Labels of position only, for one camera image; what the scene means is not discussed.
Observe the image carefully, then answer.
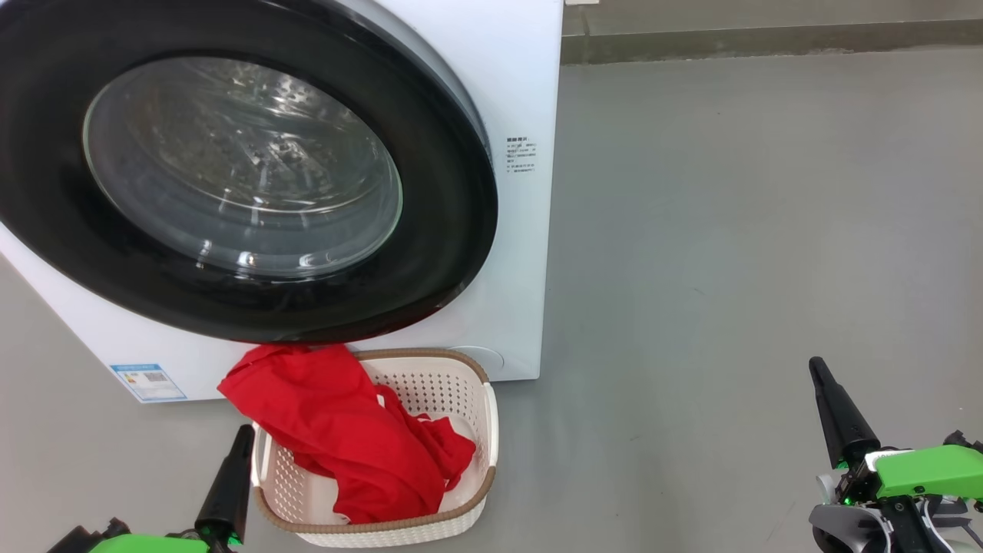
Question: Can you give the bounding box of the stainless steel washing machine drum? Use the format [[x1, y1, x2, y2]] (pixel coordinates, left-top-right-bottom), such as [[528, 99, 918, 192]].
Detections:
[[84, 60, 402, 276]]

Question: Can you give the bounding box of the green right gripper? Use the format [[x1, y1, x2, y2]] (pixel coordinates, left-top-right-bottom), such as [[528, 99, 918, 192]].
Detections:
[[808, 356, 983, 511]]

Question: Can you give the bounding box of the red garment with white trim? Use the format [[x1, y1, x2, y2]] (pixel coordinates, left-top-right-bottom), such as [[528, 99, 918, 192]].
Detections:
[[217, 343, 478, 525]]

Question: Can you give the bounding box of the cream perforated laundry basket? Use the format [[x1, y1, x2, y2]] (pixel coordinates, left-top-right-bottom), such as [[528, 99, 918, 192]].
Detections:
[[250, 347, 500, 548]]

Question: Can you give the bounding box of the blue energy label sticker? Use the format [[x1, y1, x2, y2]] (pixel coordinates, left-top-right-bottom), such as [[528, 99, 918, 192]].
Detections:
[[109, 363, 188, 404]]

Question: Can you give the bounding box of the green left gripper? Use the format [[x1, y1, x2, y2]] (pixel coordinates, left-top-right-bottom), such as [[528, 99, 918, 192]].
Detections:
[[46, 424, 257, 553]]

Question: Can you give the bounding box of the black text warning sticker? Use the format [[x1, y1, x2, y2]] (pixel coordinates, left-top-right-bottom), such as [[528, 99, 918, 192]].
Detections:
[[505, 136, 538, 174]]

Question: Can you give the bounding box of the white front-load washing machine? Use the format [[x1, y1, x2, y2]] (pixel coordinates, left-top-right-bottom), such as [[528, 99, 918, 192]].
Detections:
[[0, 0, 565, 404]]

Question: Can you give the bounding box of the round black-rimmed washer door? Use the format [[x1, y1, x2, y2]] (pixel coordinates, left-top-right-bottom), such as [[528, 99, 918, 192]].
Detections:
[[0, 0, 499, 345]]

